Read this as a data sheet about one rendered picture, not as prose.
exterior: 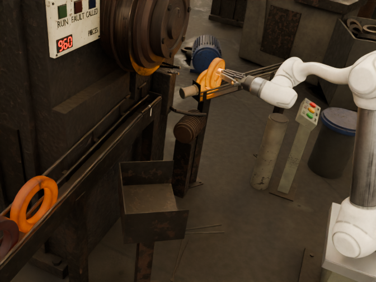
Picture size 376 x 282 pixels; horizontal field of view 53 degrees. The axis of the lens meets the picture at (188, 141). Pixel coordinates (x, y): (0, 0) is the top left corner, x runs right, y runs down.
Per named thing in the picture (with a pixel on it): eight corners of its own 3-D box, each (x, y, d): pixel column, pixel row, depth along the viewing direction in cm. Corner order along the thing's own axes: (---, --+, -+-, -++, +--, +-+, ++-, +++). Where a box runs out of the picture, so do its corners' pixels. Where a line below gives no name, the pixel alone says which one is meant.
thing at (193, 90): (178, 95, 203) (179, 86, 200) (192, 92, 207) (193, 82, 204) (184, 100, 199) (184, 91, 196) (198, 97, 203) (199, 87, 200)
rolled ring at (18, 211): (8, 225, 107) (-2, 221, 108) (37, 239, 123) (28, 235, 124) (42, 169, 114) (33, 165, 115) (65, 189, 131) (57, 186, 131)
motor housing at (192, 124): (164, 195, 230) (173, 121, 200) (178, 175, 247) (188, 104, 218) (183, 202, 227) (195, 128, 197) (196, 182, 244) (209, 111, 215)
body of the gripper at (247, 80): (247, 94, 179) (230, 87, 182) (254, 89, 185) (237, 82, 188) (252, 80, 175) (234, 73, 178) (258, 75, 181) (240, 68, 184)
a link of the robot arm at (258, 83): (264, 94, 184) (253, 90, 186) (269, 78, 179) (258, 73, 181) (257, 100, 177) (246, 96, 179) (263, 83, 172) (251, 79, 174)
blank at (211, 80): (206, 64, 178) (212, 66, 177) (221, 52, 188) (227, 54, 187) (202, 91, 188) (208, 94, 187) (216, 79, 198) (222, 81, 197)
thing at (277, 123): (248, 186, 247) (267, 118, 219) (252, 176, 257) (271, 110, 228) (265, 192, 244) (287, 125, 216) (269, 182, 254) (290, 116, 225)
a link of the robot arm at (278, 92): (258, 104, 180) (269, 86, 186) (288, 116, 175) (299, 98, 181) (260, 89, 171) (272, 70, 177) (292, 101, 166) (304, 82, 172)
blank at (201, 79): (201, 99, 212) (205, 102, 210) (191, 80, 201) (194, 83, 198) (221, 81, 214) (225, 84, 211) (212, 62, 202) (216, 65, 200)
